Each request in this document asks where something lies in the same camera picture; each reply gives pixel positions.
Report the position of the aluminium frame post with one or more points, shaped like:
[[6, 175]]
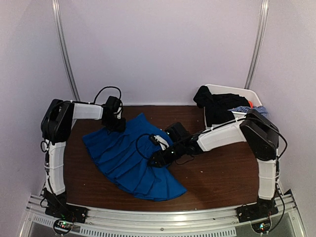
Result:
[[262, 23], [63, 49]]

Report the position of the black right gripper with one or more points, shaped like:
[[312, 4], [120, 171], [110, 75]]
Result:
[[158, 154]]

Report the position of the blue checked shirt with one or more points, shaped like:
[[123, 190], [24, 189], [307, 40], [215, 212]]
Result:
[[242, 110]]

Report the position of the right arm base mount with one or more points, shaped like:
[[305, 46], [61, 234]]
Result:
[[259, 214]]

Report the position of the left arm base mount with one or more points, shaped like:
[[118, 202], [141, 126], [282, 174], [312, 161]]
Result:
[[66, 217]]

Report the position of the right aluminium frame post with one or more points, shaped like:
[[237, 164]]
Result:
[[262, 23]]

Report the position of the blue pleated skirt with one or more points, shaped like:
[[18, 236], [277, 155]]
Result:
[[122, 157]]

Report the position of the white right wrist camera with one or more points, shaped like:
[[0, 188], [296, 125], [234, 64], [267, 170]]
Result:
[[158, 141]]

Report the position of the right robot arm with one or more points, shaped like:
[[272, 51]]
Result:
[[262, 138]]

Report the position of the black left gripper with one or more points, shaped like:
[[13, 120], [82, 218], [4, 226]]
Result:
[[121, 128]]

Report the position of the black garment in basket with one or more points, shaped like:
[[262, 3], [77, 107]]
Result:
[[216, 106]]

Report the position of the front aluminium rail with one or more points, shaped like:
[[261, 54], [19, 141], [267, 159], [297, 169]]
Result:
[[218, 222]]

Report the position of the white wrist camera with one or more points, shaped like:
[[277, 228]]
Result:
[[158, 141], [119, 112]]

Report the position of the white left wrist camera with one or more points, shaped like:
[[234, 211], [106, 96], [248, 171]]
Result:
[[119, 112]]

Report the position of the white laundry basket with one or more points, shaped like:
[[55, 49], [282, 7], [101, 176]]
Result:
[[248, 94]]

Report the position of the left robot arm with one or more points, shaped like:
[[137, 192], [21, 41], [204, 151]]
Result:
[[56, 128]]

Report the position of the left aluminium frame post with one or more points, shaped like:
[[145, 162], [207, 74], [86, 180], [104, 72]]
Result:
[[63, 49]]

